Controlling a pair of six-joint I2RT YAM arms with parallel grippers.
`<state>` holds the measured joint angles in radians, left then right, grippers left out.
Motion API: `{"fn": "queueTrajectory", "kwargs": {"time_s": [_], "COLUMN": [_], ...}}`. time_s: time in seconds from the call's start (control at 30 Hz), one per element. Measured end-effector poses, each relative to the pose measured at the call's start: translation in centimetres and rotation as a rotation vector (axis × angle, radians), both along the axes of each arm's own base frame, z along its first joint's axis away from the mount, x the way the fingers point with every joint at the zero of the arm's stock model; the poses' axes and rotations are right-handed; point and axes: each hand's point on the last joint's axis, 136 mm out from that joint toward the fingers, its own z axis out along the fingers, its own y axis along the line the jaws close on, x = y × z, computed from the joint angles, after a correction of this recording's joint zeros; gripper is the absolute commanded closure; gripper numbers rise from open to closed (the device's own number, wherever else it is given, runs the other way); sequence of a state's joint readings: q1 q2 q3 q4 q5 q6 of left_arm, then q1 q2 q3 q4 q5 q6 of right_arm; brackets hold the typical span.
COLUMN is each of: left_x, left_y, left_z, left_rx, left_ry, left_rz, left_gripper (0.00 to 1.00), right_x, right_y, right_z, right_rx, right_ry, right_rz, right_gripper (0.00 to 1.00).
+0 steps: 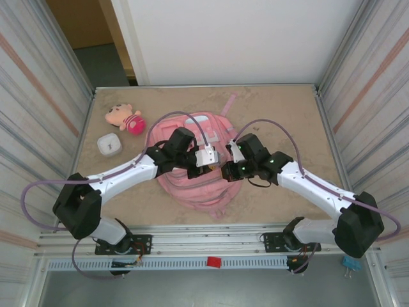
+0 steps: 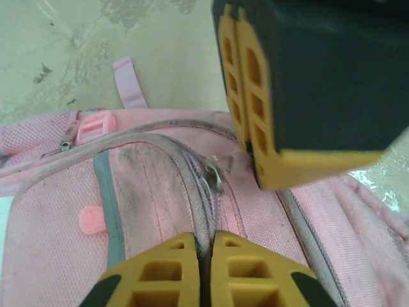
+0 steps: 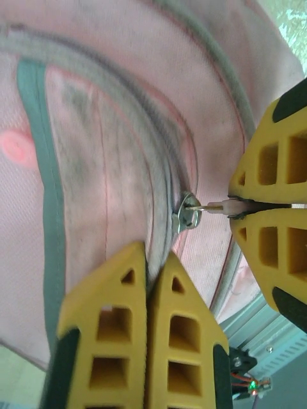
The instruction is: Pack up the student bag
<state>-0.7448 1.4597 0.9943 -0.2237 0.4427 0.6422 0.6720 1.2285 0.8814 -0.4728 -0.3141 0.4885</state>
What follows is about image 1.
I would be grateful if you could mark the pink student backpack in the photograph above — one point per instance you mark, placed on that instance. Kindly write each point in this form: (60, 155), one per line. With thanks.
(198, 192)

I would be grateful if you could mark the pink plush doll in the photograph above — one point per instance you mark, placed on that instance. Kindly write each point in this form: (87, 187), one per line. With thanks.
(129, 121)

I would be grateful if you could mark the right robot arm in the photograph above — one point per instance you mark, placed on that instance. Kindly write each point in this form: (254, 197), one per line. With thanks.
(319, 192)

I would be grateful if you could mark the white square container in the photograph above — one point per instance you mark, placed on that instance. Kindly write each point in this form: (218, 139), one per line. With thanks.
(109, 144)

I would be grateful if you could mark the small red block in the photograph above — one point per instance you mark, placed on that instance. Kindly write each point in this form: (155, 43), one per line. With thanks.
(214, 262)

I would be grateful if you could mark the black power connector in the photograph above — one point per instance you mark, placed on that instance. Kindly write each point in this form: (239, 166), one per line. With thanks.
(295, 263)
(126, 263)

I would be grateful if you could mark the corrugated metal side panel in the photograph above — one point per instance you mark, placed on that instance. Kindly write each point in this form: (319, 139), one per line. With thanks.
(32, 112)
(374, 96)

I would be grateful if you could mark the blue binder clip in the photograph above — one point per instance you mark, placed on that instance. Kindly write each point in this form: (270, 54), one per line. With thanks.
(351, 263)

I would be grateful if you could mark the brown wooden door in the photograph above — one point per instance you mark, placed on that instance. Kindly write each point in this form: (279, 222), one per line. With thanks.
(80, 22)

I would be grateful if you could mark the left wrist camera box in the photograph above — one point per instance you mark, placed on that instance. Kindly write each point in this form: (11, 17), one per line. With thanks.
(206, 156)

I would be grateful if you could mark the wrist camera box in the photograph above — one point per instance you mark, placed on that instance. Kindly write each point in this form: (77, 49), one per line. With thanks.
(236, 153)
(206, 156)

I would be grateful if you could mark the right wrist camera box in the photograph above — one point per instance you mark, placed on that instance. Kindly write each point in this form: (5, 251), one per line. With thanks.
(236, 153)

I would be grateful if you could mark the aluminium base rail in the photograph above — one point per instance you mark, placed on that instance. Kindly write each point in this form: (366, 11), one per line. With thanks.
(207, 240)

